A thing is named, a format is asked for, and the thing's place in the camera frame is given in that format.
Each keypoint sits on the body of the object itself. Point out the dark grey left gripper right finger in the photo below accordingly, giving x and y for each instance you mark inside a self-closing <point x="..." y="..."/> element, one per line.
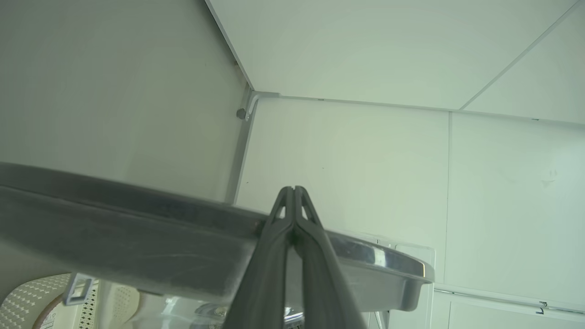
<point x="324" y="283"/>

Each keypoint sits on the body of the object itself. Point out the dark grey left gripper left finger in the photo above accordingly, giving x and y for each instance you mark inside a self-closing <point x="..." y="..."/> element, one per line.
<point x="265" y="274"/>

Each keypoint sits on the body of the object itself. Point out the washing machine glass door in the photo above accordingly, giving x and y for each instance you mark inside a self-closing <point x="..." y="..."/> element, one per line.
<point x="137" y="237"/>

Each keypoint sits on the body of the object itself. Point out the white front-load washing machine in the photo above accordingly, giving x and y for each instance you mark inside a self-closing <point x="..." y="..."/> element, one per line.
<point x="502" y="315"/>

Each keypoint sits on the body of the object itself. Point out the cream perforated laundry basket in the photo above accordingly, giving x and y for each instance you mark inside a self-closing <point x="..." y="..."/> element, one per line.
<point x="27" y="297"/>

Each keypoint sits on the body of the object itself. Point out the grey wall corner bracket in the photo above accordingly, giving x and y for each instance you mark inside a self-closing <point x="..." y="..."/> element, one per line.
<point x="249" y="107"/>

